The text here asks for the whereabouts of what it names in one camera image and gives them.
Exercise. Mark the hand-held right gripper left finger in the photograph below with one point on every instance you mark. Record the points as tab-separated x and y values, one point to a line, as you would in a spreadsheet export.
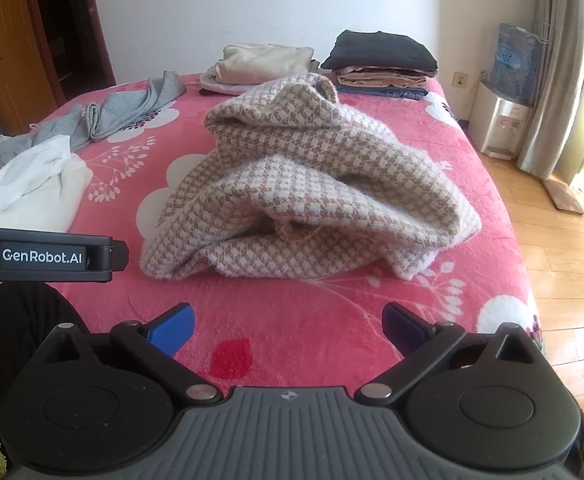
172	332

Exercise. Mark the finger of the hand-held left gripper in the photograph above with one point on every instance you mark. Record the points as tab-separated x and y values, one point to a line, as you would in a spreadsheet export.
121	256

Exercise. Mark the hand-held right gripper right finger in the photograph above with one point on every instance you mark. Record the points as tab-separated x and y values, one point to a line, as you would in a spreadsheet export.
401	330

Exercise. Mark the beige houndstooth coat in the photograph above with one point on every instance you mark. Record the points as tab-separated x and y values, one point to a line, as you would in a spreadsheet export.
297	185

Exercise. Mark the folded cream clothes stack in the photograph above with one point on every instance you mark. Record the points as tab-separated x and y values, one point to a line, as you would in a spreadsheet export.
222	85

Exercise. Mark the tan folded clothes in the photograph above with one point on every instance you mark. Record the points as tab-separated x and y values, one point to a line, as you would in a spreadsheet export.
381	80

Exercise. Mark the white fleece garment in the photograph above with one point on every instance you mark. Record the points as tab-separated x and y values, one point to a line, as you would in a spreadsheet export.
22	190

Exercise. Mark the pink floral blanket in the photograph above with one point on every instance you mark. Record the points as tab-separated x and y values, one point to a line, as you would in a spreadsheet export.
292	320

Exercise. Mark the grey garment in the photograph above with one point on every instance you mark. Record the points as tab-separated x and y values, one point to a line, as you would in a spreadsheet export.
122	105

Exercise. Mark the brown door mat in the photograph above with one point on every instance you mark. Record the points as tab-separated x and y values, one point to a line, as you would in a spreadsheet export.
564	197

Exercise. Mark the orange wooden door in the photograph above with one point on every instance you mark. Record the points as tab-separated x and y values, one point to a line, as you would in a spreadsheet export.
7	35

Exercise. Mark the white water dispenser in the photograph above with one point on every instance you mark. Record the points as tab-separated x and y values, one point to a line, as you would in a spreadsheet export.
496	122

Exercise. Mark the blue folded jeans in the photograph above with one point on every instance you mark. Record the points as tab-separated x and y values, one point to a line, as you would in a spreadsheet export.
396	94

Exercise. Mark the cream folded garment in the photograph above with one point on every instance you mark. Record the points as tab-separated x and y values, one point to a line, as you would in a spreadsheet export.
267	60

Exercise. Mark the grey curtain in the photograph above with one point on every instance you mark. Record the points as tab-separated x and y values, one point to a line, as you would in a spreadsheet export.
551	110

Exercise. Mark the black folded garment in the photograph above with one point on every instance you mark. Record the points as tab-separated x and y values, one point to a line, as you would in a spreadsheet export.
376	50

